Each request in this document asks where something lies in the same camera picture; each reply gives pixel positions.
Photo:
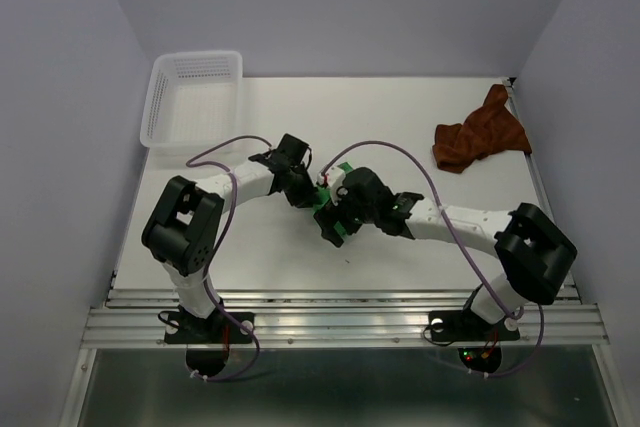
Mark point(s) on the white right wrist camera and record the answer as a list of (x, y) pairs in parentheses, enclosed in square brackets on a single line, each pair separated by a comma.
[(330, 182)]

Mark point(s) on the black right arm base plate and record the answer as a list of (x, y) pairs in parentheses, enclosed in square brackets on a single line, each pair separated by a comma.
[(463, 326)]

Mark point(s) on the brown microfiber towel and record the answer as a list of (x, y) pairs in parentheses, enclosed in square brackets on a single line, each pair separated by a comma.
[(489, 130)]

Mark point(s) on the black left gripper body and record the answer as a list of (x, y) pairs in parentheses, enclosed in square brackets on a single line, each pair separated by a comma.
[(300, 189)]

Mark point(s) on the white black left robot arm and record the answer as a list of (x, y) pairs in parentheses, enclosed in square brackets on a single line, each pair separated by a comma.
[(182, 231)]

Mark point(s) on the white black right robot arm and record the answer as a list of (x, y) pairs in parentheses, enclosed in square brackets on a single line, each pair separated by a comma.
[(534, 253)]

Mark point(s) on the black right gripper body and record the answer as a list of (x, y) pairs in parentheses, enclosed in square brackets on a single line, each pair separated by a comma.
[(347, 205)]

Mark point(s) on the white perforated plastic basket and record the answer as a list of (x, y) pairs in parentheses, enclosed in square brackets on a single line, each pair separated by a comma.
[(193, 99)]

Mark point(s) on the aluminium mounting rail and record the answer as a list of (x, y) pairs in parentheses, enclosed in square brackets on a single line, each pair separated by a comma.
[(333, 318)]

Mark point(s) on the green microfiber towel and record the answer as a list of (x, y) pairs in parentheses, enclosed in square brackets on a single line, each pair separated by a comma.
[(321, 201)]

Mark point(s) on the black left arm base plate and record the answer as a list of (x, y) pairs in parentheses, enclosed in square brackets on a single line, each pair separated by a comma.
[(182, 328)]

